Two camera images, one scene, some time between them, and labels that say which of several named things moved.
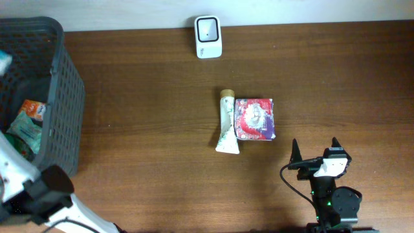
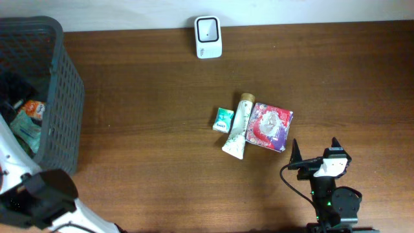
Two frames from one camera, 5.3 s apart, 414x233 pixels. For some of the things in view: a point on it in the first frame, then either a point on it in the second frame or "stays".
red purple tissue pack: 254,119 to 268,126
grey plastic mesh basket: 42,70 stays
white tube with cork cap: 228,142 to 235,144
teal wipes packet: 24,126 stays
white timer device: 208,36 stays
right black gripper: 308,168 stays
